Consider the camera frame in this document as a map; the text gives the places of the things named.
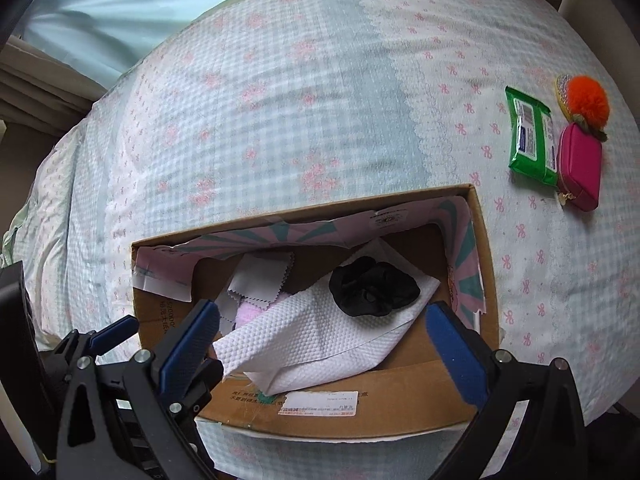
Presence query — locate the black scrunchie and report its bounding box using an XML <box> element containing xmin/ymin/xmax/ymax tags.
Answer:
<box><xmin>329</xmin><ymin>256</ymin><xmax>421</xmax><ymax>318</ymax></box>

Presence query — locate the grey cleaning cloth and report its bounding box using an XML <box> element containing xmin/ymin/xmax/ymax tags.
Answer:
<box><xmin>215</xmin><ymin>252</ymin><xmax>294</xmax><ymax>335</ymax></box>

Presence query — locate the light blue sheet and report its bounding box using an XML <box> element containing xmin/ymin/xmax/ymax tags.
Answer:
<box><xmin>14</xmin><ymin>0</ymin><xmax>226</xmax><ymax>89</ymax></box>

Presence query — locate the cardboard box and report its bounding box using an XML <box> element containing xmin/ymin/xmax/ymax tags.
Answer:
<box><xmin>132</xmin><ymin>184</ymin><xmax>498</xmax><ymax>441</ymax></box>

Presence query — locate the left brown curtain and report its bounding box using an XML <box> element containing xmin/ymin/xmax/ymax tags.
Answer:
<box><xmin>1</xmin><ymin>36</ymin><xmax>105</xmax><ymax>138</ymax></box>

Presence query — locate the white paper towel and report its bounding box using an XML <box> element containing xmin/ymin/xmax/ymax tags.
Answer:
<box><xmin>213</xmin><ymin>238</ymin><xmax>439</xmax><ymax>396</ymax></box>

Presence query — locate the green wet wipes pack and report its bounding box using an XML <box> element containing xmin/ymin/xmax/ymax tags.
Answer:
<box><xmin>506</xmin><ymin>87</ymin><xmax>558</xmax><ymax>188</ymax></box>

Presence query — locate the orange pompom glitter scrubber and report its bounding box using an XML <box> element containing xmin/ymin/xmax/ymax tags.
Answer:
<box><xmin>555</xmin><ymin>74</ymin><xmax>611</xmax><ymax>143</ymax></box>

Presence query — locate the magenta pouch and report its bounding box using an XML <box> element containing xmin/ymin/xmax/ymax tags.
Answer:
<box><xmin>558</xmin><ymin>124</ymin><xmax>602</xmax><ymax>212</ymax></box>

